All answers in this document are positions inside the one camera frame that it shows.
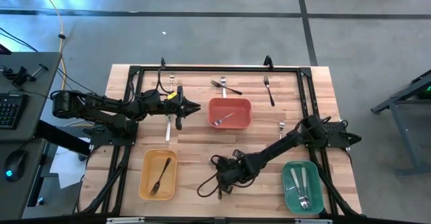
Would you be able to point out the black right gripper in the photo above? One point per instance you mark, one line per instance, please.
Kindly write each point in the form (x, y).
(232, 173)

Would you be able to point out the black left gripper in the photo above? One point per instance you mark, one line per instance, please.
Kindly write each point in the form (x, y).
(180, 108)

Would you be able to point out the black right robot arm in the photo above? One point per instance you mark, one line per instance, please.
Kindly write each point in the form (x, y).
(279, 146)

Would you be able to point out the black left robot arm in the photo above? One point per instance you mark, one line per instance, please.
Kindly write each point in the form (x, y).
(101, 104)

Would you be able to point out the orange plastic bin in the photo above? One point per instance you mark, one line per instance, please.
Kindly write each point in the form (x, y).
(235, 123)

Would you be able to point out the yellow plastic bin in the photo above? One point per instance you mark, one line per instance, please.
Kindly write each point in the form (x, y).
(148, 183)

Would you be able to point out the green plastic bin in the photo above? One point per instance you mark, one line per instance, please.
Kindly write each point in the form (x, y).
(289, 200)

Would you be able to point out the white paper sheet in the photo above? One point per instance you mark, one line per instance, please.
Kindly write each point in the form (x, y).
(67, 170)

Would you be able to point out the grey desk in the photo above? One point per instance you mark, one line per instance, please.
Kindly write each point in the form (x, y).
(33, 93)

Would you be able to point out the black desk clamp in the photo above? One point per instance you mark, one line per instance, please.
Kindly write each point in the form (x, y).
(20, 76)

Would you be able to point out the black keyboard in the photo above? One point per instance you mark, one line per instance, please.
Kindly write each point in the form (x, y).
(11, 111)

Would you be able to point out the black computer mouse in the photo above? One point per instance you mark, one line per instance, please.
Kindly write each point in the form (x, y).
(15, 165)

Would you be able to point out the grey metal stand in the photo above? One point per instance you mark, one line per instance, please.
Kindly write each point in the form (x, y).
(400, 130)

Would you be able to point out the black aluminium table frame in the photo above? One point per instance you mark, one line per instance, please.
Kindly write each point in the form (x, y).
(219, 69)

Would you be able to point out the black frame clamp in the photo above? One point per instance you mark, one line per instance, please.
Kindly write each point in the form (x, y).
(268, 61)
(163, 62)

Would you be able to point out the silver metal bracket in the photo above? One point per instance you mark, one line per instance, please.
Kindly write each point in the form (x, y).
(313, 221)
(124, 220)

